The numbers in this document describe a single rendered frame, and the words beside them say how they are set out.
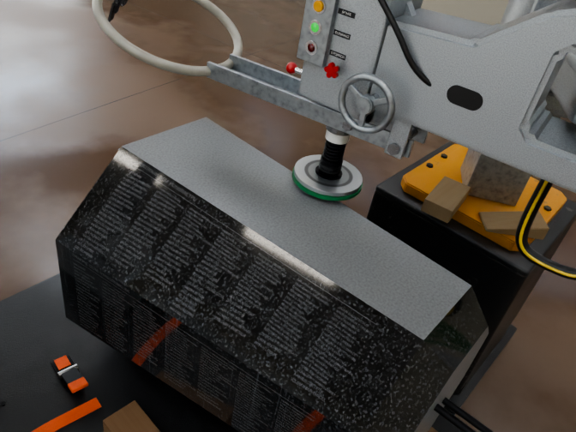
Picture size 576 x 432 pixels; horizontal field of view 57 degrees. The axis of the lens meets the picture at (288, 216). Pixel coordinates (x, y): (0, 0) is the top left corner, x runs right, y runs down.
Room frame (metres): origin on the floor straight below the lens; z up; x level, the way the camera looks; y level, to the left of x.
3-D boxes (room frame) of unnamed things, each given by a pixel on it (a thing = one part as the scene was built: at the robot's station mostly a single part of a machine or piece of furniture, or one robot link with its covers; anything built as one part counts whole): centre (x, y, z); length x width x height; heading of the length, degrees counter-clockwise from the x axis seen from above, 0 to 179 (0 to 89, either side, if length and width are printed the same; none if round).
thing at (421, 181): (1.76, -0.71, 0.76); 0.49 x 0.49 x 0.05; 55
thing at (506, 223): (1.52, -0.75, 0.80); 0.20 x 0.10 x 0.05; 95
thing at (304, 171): (1.41, -0.10, 0.91); 0.21 x 0.21 x 0.01
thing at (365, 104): (1.25, -0.15, 1.25); 0.15 x 0.10 x 0.15; 63
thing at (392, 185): (1.76, -0.71, 0.37); 0.66 x 0.66 x 0.74; 55
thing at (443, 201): (1.58, -0.52, 0.81); 0.20 x 0.10 x 0.05; 153
